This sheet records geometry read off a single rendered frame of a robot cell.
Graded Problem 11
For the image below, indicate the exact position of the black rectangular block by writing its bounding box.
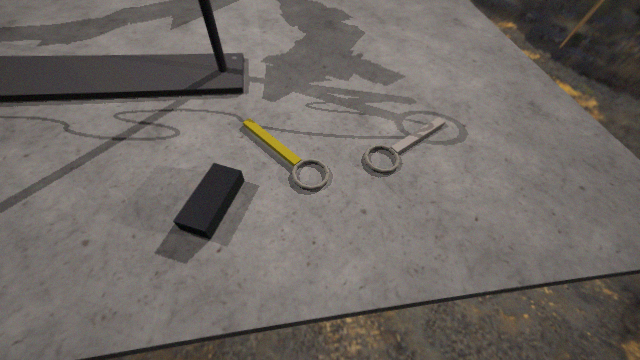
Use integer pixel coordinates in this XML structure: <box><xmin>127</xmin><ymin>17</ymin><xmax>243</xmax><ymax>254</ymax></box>
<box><xmin>173</xmin><ymin>163</ymin><xmax>245</xmax><ymax>239</ymax></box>

